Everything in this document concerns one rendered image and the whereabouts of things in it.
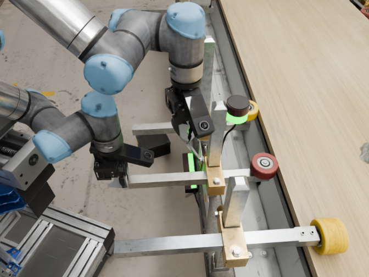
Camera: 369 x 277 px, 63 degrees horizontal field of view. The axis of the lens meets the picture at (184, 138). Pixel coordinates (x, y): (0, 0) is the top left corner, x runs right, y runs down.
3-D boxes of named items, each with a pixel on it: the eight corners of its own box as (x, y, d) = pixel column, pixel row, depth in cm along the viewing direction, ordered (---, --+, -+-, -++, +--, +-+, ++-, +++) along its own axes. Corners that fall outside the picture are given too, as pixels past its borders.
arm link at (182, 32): (168, -4, 60) (210, 1, 59) (170, 46, 68) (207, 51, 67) (156, 14, 55) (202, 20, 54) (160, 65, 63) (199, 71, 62)
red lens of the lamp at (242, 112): (227, 117, 76) (228, 111, 75) (223, 101, 80) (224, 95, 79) (251, 116, 76) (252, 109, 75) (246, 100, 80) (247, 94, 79)
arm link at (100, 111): (69, 99, 67) (101, 82, 71) (81, 133, 75) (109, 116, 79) (89, 116, 63) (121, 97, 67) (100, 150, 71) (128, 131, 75)
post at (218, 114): (204, 206, 110) (213, 107, 75) (203, 198, 113) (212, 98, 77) (213, 205, 111) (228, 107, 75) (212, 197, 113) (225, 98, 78)
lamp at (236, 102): (220, 163, 90) (228, 110, 75) (218, 149, 94) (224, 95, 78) (239, 162, 91) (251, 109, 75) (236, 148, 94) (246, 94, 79)
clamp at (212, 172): (207, 195, 92) (208, 186, 88) (202, 161, 101) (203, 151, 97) (225, 194, 92) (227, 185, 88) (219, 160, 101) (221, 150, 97)
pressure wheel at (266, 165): (249, 194, 95) (255, 173, 86) (243, 173, 100) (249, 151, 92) (273, 193, 95) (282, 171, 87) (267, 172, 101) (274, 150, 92)
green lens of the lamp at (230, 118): (226, 124, 78) (227, 118, 76) (223, 109, 82) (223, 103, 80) (249, 123, 78) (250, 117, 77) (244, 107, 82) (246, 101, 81)
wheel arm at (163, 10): (141, 16, 180) (140, 10, 177) (141, 14, 182) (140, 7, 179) (213, 14, 182) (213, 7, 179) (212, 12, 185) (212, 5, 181)
